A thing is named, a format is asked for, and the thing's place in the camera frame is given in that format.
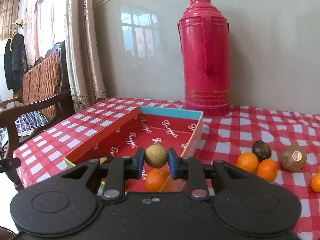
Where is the brown kiwi with sticker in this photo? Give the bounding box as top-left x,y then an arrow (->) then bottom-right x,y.
279,144 -> 307,172

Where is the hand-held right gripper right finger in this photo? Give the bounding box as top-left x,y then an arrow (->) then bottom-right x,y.
168,147 -> 253,202

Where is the colourful cardboard box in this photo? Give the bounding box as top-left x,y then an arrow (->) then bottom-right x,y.
63,105 -> 203,195

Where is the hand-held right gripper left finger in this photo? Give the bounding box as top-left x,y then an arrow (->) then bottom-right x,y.
60,147 -> 146,200

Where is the red thermos flask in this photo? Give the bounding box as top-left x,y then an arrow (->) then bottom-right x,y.
177,0 -> 232,118

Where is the window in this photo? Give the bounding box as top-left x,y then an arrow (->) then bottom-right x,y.
35,0 -> 68,58

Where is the blue checked cloth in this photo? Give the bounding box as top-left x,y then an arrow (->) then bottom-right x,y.
15,111 -> 49,133

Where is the black hanging coat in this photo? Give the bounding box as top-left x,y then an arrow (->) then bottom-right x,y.
4,33 -> 27,93

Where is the red checked tablecloth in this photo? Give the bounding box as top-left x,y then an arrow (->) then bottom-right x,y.
12,97 -> 320,240

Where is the tan round fruit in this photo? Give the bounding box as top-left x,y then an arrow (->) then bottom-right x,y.
144,145 -> 168,168

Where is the dark brown round fruit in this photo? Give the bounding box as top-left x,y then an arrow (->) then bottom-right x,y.
252,140 -> 272,162

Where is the small orange tangerine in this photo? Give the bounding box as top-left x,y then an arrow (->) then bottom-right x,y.
310,172 -> 320,193

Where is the beige curtain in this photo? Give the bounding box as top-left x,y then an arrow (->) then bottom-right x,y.
64,0 -> 108,113

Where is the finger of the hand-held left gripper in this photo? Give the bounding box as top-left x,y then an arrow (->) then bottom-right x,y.
0,157 -> 22,173

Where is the dark wooden wicker chair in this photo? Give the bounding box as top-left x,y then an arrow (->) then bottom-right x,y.
0,40 -> 75,190

